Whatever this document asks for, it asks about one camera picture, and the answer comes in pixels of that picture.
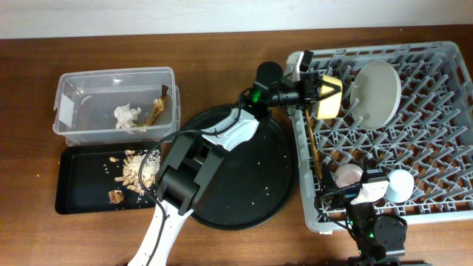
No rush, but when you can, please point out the clear plastic storage bin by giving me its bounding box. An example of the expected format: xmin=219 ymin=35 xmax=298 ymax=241
xmin=52 ymin=66 xmax=180 ymax=146

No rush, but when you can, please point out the pile of food scraps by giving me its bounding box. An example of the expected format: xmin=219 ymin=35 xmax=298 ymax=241
xmin=114 ymin=150 xmax=161 ymax=198

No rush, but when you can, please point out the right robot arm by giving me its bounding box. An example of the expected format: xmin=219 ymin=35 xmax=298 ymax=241
xmin=314 ymin=163 xmax=407 ymax=265

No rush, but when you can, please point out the blue cup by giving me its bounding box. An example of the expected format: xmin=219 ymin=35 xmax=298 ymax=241
xmin=384 ymin=169 xmax=414 ymax=203

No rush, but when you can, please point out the pink cup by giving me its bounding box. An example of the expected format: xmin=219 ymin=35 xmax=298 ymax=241
xmin=335 ymin=164 xmax=363 ymax=188

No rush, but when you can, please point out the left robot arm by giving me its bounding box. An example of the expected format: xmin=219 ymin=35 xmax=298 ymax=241
xmin=130 ymin=61 xmax=342 ymax=265

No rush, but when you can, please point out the white round plate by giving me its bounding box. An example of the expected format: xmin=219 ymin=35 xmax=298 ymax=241
xmin=350 ymin=61 xmax=401 ymax=130

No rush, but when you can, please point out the yellow bowl with scraps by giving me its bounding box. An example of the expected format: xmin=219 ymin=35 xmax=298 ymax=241
xmin=316 ymin=75 xmax=342 ymax=120

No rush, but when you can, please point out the black rectangular tray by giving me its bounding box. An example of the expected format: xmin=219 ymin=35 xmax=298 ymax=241
xmin=55 ymin=141 xmax=156 ymax=214

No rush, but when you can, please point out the wooden chopstick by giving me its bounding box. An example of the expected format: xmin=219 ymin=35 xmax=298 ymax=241
xmin=304 ymin=108 xmax=322 ymax=180
xmin=309 ymin=127 xmax=323 ymax=181

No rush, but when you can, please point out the white tissue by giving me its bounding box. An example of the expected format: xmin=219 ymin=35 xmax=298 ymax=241
xmin=114 ymin=104 xmax=141 ymax=129

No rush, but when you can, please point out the grey dishwasher rack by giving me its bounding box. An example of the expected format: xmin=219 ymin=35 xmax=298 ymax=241
xmin=291 ymin=41 xmax=472 ymax=233

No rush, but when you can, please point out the round black serving tray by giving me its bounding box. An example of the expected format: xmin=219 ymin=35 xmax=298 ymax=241
xmin=191 ymin=118 xmax=299 ymax=231

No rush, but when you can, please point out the gold foil wrapper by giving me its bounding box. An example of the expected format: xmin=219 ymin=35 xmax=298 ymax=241
xmin=137 ymin=85 xmax=169 ymax=127

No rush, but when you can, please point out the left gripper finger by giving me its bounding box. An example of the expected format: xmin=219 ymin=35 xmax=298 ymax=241
xmin=319 ymin=80 xmax=339 ymax=97
xmin=317 ymin=92 xmax=338 ymax=101

